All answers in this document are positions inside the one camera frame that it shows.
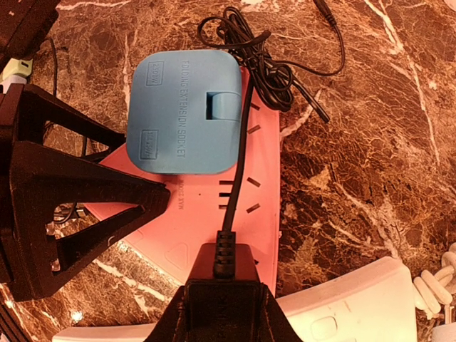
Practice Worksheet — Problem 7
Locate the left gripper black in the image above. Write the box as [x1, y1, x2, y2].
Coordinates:
[1, 0, 125, 150]

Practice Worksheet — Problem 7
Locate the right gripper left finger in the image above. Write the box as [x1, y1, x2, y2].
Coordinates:
[147, 286, 190, 342]

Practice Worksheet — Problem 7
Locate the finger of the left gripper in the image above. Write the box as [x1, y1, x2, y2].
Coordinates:
[1, 141, 170, 298]

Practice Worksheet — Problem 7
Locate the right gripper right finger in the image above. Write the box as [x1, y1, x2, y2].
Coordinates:
[259, 284, 302, 342]

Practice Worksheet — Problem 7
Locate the black plug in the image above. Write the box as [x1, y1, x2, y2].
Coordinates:
[185, 243, 261, 341]

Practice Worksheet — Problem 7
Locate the pink triangular power hub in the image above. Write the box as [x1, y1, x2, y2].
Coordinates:
[85, 66, 281, 296]

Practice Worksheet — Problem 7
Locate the white multicolour power strip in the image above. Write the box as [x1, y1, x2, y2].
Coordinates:
[51, 256, 418, 342]

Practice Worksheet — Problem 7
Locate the green USB charger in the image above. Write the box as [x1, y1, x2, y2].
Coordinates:
[1, 58, 33, 88]

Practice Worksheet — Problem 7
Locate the blue power strip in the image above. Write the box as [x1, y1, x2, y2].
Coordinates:
[431, 322, 456, 342]

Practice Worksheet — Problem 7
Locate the blue plug on hub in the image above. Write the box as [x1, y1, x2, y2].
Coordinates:
[126, 50, 242, 175]

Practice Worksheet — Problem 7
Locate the white strip power cord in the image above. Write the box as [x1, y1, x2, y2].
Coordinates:
[413, 242, 456, 320]

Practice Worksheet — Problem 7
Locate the thin black adapter cable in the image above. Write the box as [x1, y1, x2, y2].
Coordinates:
[197, 0, 346, 279]

